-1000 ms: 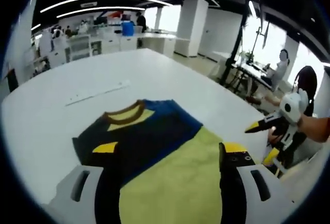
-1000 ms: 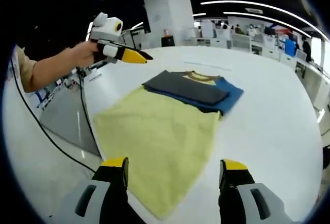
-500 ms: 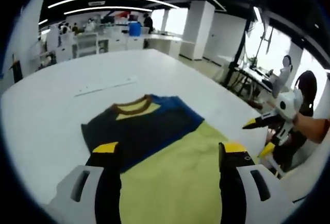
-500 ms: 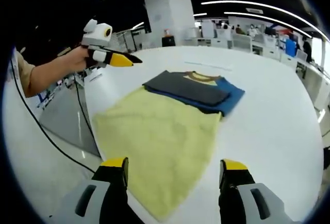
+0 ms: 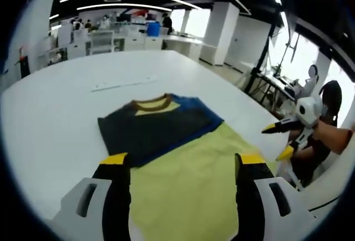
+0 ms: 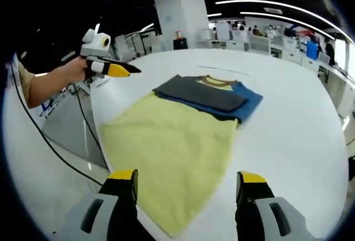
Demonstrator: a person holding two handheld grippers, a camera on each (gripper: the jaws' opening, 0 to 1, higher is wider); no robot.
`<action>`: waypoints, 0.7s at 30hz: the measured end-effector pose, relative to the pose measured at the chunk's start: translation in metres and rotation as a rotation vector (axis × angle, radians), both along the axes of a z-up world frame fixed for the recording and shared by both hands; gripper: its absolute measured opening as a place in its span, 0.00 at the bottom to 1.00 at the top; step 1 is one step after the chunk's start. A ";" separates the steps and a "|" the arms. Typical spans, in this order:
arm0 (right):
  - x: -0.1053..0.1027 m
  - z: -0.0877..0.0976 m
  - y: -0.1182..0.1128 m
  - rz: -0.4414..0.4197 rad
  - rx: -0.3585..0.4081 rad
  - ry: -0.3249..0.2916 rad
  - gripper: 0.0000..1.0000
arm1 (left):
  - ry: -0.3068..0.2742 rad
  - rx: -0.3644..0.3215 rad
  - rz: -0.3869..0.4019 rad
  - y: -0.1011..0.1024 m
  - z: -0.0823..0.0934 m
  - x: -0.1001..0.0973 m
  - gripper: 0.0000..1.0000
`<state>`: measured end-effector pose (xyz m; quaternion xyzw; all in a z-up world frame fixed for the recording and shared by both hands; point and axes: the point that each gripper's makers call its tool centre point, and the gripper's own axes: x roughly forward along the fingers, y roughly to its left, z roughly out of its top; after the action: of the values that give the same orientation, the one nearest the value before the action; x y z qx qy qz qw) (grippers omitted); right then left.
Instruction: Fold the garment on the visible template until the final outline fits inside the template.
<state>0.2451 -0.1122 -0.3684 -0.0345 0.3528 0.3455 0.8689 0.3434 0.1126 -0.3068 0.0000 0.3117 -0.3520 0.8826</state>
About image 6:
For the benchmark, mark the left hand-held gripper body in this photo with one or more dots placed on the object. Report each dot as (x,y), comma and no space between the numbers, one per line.
(95,45)

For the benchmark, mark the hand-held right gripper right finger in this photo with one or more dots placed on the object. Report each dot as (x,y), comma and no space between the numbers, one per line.
(283,221)

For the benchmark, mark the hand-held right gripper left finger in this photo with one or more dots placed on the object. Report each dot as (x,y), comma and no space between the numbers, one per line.
(83,221)

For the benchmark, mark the yellow blue grey garment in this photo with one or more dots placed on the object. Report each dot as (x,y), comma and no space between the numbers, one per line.
(172,146)

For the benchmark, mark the person's left hand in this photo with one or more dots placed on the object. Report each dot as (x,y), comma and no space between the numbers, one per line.
(75,70)

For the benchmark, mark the white equipment racks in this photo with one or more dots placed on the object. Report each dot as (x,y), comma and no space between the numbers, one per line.
(138,47)

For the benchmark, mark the small black cabinet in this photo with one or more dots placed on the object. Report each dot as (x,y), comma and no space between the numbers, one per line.
(180,45)

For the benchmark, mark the small orange object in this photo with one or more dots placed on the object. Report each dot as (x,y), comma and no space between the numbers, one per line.
(179,34)

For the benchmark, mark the white square pillar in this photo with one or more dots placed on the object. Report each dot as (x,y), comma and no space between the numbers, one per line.
(181,16)

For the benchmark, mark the row of white lab cabinets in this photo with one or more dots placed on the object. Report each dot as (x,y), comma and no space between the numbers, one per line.
(249,44)

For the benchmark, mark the white workbench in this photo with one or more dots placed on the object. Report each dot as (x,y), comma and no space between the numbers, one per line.
(332,86)

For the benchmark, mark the curved ceiling light strip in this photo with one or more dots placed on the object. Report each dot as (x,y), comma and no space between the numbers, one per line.
(288,19)
(277,4)

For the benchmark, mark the blue bin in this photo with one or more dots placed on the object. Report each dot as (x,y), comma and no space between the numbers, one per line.
(312,49)

